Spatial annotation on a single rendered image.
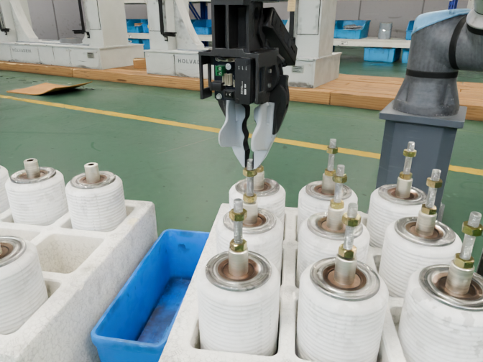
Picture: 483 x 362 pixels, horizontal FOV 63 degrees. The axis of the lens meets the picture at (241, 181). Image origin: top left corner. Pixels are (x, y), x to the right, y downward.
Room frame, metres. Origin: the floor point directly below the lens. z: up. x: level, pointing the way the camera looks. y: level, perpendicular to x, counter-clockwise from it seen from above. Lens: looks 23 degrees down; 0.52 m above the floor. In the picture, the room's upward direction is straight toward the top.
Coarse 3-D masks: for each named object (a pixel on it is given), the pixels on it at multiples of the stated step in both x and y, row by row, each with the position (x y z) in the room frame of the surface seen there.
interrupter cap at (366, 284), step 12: (324, 264) 0.38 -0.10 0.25; (360, 264) 0.38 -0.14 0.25; (312, 276) 0.36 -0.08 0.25; (324, 276) 0.36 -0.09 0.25; (360, 276) 0.36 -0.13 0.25; (372, 276) 0.36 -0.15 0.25; (324, 288) 0.33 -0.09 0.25; (336, 288) 0.34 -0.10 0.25; (348, 288) 0.34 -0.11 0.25; (360, 288) 0.34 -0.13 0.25; (372, 288) 0.34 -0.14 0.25; (348, 300) 0.32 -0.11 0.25; (360, 300) 0.32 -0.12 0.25
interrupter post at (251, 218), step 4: (256, 200) 0.49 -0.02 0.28; (244, 204) 0.48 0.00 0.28; (248, 204) 0.48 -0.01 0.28; (252, 204) 0.48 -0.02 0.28; (256, 204) 0.48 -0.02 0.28; (244, 208) 0.48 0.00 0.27; (248, 208) 0.48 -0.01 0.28; (252, 208) 0.48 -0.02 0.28; (256, 208) 0.48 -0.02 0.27; (248, 212) 0.48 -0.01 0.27; (252, 212) 0.48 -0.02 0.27; (256, 212) 0.48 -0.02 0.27; (248, 216) 0.48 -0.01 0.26; (252, 216) 0.48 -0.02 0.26; (256, 216) 0.48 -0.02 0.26; (244, 220) 0.48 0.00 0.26; (248, 220) 0.48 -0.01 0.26; (252, 220) 0.48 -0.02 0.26; (256, 220) 0.48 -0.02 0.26; (248, 224) 0.48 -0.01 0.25; (252, 224) 0.48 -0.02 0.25
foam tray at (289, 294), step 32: (288, 224) 0.60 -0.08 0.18; (288, 256) 0.50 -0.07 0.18; (192, 288) 0.43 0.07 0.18; (288, 288) 0.43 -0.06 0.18; (192, 320) 0.37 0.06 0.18; (288, 320) 0.37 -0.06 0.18; (384, 320) 0.37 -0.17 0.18; (192, 352) 0.32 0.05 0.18; (224, 352) 0.32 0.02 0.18; (288, 352) 0.32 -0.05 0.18; (384, 352) 0.33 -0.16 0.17
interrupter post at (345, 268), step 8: (336, 256) 0.36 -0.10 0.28; (336, 264) 0.35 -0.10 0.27; (344, 264) 0.35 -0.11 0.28; (352, 264) 0.35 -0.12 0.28; (336, 272) 0.35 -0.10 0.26; (344, 272) 0.35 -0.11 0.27; (352, 272) 0.35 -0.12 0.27; (336, 280) 0.35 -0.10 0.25; (344, 280) 0.35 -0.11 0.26; (352, 280) 0.35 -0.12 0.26
